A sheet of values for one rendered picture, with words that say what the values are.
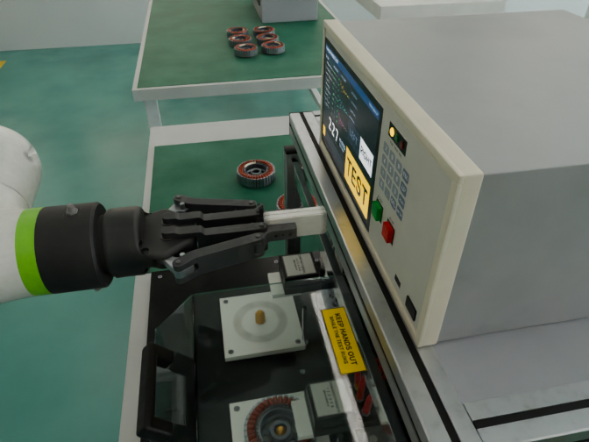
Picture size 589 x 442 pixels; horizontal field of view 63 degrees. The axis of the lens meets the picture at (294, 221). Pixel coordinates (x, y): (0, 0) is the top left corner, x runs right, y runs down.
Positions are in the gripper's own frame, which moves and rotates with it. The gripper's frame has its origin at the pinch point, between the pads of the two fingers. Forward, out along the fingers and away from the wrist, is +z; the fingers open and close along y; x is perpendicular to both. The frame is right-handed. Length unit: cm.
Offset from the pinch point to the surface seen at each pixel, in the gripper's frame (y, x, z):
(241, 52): -183, -41, 9
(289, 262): -21.3, -26.0, 3.2
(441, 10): -81, 0, 54
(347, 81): -15.8, 9.7, 9.9
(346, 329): 6.9, -11.4, 5.0
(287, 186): -38.0, -20.6, 5.8
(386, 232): 4.2, 0.5, 9.4
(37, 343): -93, -119, -84
